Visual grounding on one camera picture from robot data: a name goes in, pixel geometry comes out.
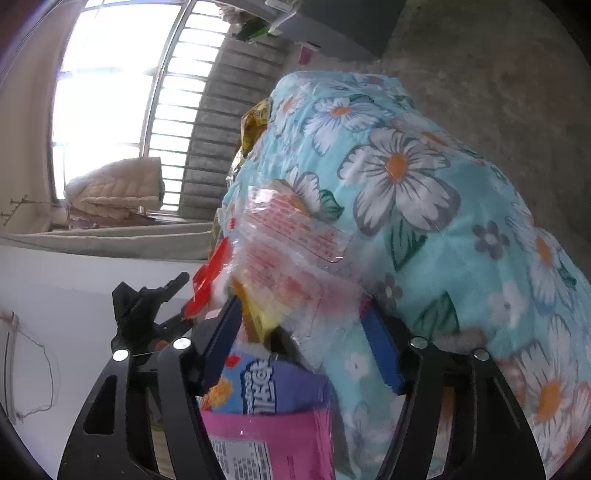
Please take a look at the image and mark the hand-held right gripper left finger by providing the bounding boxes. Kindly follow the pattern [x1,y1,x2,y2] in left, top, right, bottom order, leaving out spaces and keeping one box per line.
[58,295,245,480]

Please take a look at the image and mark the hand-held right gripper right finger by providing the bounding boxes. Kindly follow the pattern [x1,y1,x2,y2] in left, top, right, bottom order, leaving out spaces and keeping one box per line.
[358,300,548,480]

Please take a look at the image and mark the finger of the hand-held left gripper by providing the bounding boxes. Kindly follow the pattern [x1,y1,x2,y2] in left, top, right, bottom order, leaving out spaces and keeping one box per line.
[153,318,195,341]
[112,271,191,334]

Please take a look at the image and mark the yellow snack packet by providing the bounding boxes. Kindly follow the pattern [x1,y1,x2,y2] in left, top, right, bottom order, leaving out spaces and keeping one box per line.
[232,277,279,346]

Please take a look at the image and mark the red snack packet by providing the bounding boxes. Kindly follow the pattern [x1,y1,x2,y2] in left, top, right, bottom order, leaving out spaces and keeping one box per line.
[181,237,235,320]

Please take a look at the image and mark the pink purple snack packet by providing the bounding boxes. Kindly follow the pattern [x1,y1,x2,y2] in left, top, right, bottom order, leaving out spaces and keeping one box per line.
[198,353,336,480]

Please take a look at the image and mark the clear plastic wrapper red print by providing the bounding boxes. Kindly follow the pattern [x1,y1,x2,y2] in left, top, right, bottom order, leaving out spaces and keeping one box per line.
[228,182,370,374]

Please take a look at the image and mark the folded beige quilt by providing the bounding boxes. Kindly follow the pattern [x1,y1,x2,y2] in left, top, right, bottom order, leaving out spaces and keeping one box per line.
[65,157,166,219]

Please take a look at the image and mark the light blue floral blanket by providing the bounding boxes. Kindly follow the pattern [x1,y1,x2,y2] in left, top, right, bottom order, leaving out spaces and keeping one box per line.
[222,70,591,480]

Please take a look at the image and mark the gold snack packet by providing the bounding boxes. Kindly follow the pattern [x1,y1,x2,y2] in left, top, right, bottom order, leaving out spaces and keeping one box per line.
[238,99,274,156]

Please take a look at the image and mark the metal window bars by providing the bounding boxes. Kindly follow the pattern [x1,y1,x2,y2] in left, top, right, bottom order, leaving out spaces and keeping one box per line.
[51,0,238,214]

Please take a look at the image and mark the grey cabinet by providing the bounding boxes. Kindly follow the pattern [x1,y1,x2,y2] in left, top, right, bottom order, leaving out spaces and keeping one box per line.
[277,0,407,60]

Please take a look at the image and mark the thin wall wire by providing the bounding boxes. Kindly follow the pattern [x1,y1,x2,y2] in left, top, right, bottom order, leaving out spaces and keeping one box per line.
[1,311,62,423]

